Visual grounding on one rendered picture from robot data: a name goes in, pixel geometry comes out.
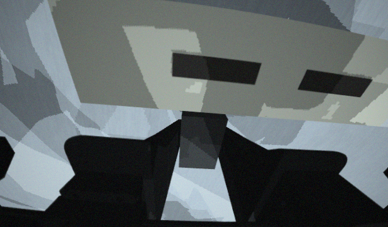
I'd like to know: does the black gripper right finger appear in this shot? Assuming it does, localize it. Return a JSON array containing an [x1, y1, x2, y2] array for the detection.
[[219, 127, 348, 222]]

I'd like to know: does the black two-prong plug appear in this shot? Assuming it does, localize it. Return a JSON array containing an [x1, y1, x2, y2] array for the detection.
[[179, 111, 228, 169]]

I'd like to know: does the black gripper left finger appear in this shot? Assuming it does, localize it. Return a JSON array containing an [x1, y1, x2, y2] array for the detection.
[[64, 119, 181, 220]]

